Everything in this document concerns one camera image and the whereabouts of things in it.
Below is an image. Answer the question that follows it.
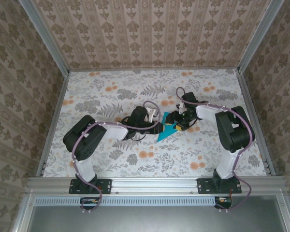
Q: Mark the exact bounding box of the blue paper sheet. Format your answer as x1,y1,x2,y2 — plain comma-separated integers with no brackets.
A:
157,111,182,142

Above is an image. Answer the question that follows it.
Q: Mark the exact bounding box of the grey metal sheet panel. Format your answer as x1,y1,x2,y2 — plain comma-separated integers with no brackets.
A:
26,195,288,232

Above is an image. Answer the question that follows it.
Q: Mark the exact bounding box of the floral table cover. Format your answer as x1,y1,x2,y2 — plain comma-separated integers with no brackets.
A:
42,69,268,178

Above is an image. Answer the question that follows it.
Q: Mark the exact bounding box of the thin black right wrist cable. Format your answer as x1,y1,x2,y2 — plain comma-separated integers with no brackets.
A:
186,118,200,128

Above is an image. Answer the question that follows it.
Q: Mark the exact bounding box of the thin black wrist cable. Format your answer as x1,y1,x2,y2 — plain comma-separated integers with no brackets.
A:
129,131,145,142
186,118,200,128

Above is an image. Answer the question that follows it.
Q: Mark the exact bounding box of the thin black left wrist cable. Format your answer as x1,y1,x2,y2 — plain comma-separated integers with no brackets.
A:
129,131,145,142

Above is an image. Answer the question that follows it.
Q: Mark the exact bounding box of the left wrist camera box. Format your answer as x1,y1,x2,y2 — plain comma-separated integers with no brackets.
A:
130,105,158,126

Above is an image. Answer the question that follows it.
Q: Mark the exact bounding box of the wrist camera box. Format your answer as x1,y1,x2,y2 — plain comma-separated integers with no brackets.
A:
130,105,158,126
175,91,199,115

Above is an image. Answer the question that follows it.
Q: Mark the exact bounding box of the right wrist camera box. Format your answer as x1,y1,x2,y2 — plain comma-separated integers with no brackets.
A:
175,91,199,115

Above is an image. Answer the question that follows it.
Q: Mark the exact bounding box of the aluminium mounting rail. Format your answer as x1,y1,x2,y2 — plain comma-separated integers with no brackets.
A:
26,176,287,194

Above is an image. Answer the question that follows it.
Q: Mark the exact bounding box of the thin aluminium table rail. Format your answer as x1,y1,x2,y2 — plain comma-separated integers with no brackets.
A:
69,67,240,72

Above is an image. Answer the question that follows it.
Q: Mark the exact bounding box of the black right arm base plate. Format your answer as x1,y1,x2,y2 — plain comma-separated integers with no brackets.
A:
197,177,242,195

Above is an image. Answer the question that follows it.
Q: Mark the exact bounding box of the aluminium table side rail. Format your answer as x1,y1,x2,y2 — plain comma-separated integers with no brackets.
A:
235,70,276,176
36,72,71,178

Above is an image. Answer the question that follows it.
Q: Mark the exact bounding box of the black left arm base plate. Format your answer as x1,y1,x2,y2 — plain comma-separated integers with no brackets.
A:
69,178,112,195

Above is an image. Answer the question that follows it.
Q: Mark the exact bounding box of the grey slotted cable duct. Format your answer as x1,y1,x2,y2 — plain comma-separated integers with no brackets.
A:
35,196,232,206

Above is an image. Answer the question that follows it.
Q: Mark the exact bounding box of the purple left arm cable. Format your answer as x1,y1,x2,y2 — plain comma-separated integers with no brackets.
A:
72,101,160,215

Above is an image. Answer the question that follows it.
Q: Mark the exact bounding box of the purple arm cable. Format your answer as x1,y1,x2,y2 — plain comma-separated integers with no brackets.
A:
72,101,160,215
175,87,255,214

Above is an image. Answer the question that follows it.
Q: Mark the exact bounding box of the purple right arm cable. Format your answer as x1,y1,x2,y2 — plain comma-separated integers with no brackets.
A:
175,87,255,214

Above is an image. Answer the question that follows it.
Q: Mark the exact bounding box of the aluminium frame post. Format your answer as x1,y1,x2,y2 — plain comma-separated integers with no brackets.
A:
19,0,71,74
237,0,285,73

